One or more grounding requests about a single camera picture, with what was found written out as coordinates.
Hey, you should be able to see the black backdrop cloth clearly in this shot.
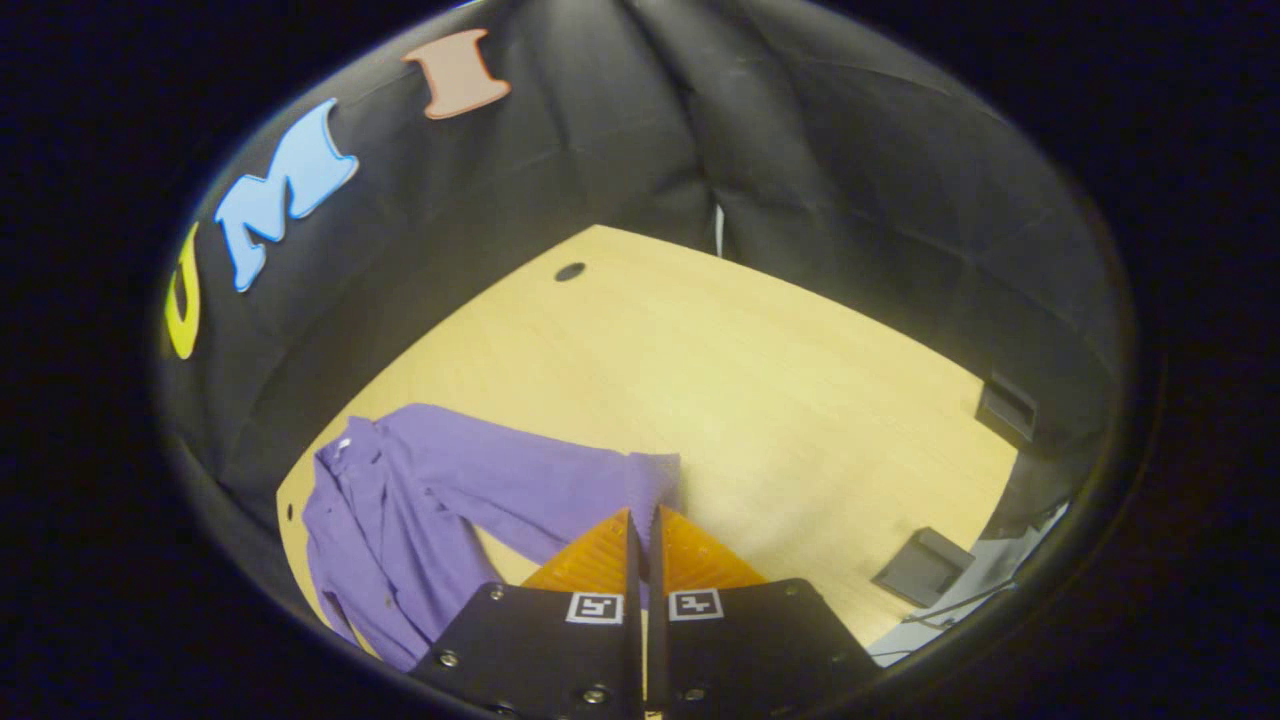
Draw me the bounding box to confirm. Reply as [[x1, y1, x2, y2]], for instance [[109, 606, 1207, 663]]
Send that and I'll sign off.
[[155, 0, 1133, 561]]

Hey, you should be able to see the black cable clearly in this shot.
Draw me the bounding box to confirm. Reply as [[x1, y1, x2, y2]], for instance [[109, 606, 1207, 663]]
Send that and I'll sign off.
[[903, 580, 1023, 633]]

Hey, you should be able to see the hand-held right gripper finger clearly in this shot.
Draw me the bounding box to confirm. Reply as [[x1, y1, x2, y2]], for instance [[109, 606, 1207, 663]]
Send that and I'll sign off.
[[648, 505, 881, 720], [410, 508, 644, 720]]

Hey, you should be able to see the purple button shirt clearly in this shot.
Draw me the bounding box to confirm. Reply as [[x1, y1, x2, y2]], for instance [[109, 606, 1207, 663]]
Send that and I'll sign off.
[[300, 403, 683, 673]]

